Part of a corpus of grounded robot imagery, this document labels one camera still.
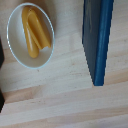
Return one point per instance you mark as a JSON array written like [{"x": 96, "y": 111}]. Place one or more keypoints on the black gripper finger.
[
  {"x": 1, "y": 101},
  {"x": 1, "y": 53}
]

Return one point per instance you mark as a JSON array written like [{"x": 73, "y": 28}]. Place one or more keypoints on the white round bowl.
[{"x": 20, "y": 50}]

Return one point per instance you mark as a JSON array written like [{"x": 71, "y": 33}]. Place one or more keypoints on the long yellow banana piece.
[{"x": 28, "y": 40}]

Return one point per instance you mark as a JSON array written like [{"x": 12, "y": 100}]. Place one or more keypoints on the short yellow banana piece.
[{"x": 40, "y": 30}]

